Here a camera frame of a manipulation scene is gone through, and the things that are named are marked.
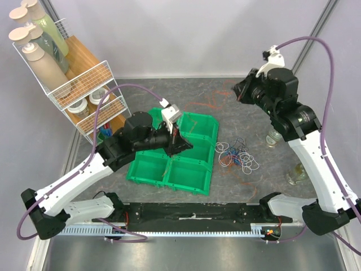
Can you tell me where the green compartment tray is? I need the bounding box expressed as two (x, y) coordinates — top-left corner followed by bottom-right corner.
(126, 112), (219, 196)

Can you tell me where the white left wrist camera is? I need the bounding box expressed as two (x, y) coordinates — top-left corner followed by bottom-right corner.
(160, 98), (182, 134)

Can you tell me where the glass bottle green cap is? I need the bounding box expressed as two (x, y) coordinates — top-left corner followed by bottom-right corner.
(265, 128), (283, 147)
(286, 163), (308, 185)

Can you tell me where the light blue cable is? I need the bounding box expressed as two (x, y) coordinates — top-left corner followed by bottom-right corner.
(222, 151), (246, 166)

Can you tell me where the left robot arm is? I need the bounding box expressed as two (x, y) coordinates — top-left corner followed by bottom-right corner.
(21, 106), (193, 240)

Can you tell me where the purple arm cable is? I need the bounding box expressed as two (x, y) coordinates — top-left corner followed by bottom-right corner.
(16, 84), (170, 243)
(265, 36), (361, 259)

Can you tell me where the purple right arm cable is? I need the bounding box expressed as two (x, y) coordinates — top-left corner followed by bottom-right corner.
(265, 36), (361, 259)

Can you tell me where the paper cup with lid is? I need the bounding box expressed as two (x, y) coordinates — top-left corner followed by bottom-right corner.
(89, 87), (111, 106)
(67, 98), (89, 119)

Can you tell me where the dark green pump bottle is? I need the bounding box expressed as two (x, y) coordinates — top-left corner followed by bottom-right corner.
(8, 24), (69, 74)

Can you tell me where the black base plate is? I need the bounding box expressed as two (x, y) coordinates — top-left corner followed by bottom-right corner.
(106, 203), (285, 225)

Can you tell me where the light green bottle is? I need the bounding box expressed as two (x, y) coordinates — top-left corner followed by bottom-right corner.
(9, 0), (69, 56)

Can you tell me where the wooden shelf board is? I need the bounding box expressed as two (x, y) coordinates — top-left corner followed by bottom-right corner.
(60, 36), (130, 132)

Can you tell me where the beige pump bottle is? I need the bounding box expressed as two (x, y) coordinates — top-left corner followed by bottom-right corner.
(22, 42), (68, 92)

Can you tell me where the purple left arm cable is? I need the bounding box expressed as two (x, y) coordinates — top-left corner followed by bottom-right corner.
(16, 84), (170, 243)

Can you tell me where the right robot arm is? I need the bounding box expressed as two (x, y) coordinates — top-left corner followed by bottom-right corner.
(232, 68), (360, 235)

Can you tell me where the slotted cable duct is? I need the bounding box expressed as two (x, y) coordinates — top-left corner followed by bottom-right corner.
(52, 224), (265, 237)

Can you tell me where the black cable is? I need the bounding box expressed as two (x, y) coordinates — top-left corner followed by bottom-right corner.
(230, 137), (249, 152)

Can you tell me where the orange cable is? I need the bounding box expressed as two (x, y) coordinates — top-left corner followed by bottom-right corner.
(218, 154), (257, 204)
(162, 80), (237, 178)

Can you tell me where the white wire shelf rack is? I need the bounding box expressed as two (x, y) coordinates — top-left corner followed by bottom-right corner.
(12, 18), (131, 143)

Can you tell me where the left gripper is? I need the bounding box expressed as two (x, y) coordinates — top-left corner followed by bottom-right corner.
(135, 120), (193, 157)

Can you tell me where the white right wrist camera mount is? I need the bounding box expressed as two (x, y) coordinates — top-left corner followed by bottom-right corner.
(256, 45), (285, 78)

